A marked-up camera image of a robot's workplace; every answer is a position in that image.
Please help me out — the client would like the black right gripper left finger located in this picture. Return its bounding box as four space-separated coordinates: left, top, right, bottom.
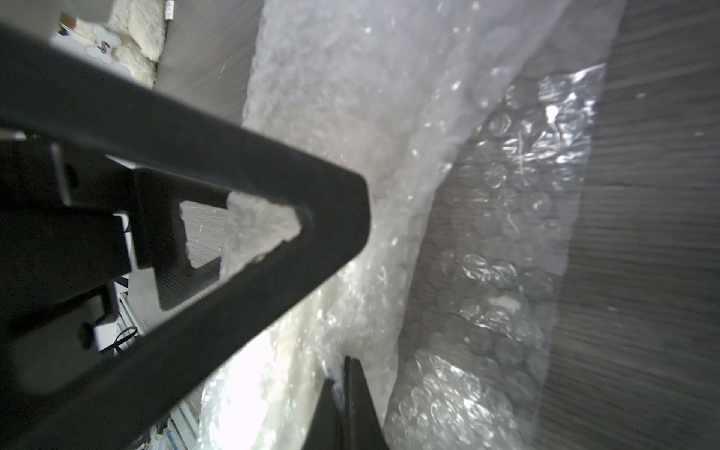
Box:
302 379 343 450

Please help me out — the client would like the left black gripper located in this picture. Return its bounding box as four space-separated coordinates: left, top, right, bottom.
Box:
1 26 371 449

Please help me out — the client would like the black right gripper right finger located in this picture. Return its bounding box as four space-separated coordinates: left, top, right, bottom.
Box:
341 356 389 450

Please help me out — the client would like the clear bubble wrap sheet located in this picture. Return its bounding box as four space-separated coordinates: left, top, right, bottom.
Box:
199 1 624 449

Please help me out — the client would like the white plush dog toy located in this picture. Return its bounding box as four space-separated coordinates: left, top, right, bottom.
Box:
54 1 174 89

